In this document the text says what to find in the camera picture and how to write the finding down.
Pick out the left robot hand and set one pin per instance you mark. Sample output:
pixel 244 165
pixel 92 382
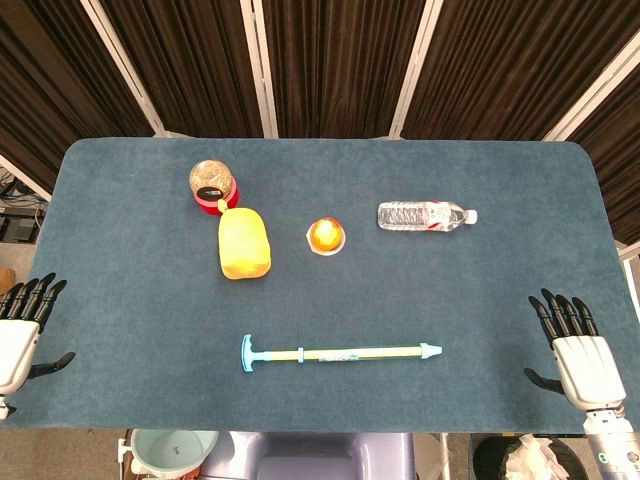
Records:
pixel 17 350

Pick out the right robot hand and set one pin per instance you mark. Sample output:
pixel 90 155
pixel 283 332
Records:
pixel 587 370

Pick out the purple robot base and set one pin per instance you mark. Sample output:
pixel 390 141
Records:
pixel 310 455

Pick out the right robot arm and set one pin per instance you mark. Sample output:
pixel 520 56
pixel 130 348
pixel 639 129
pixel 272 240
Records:
pixel 612 445

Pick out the crumpled white paper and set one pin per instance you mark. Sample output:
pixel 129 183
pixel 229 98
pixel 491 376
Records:
pixel 532 457

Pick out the black trash bin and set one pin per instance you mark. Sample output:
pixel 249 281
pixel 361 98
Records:
pixel 487 460

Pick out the blue table cloth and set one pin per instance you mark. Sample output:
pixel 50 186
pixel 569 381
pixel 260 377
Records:
pixel 150 310

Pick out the pale blue plastic basin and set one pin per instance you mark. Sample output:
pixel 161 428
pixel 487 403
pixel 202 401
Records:
pixel 170 450

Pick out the dark brown curtain panel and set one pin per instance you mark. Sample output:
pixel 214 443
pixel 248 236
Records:
pixel 620 165
pixel 185 65
pixel 45 75
pixel 340 65
pixel 510 65

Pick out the clear plastic water bottle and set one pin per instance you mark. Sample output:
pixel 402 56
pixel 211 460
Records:
pixel 415 216

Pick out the yellow plush toy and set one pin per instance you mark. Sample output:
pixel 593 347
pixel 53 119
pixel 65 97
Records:
pixel 244 245

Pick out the glass jar red lid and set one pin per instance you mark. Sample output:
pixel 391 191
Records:
pixel 210 180

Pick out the orange jelly cup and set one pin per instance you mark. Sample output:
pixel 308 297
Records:
pixel 326 236

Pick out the white partition post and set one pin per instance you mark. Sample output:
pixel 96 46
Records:
pixel 125 65
pixel 25 180
pixel 595 92
pixel 412 75
pixel 260 65

